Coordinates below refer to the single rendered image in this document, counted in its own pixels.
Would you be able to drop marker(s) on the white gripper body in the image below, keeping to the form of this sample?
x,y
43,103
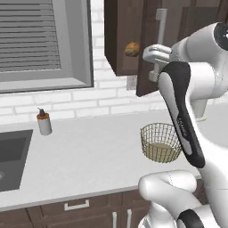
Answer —
x,y
158,53

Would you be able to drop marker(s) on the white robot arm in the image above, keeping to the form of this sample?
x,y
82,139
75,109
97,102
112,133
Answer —
x,y
207,77

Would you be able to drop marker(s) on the brown bread loaf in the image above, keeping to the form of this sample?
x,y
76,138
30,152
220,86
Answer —
x,y
132,49

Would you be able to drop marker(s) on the dark brown cabinet door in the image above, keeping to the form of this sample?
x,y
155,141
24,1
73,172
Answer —
x,y
207,12
146,26

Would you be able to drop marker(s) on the white cylindrical stand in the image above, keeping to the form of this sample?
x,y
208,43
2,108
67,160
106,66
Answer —
x,y
200,109

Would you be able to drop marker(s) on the grey window with blinds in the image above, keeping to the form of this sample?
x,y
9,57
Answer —
x,y
35,38

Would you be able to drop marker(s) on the white soap dispenser orange collar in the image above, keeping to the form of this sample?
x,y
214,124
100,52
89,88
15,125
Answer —
x,y
44,126

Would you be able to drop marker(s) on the brown drawer front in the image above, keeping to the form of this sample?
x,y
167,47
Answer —
x,y
101,203
133,198

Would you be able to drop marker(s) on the brown cupboard door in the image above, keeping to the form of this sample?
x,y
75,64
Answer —
x,y
14,219
138,218
83,221

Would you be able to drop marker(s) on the dark grey sink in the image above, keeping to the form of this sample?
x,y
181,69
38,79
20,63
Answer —
x,y
13,160

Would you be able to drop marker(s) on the grey wall outlet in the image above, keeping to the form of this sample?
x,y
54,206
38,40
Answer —
x,y
131,82

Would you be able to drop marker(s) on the dark brown wall cabinet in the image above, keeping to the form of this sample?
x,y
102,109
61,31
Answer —
x,y
118,20

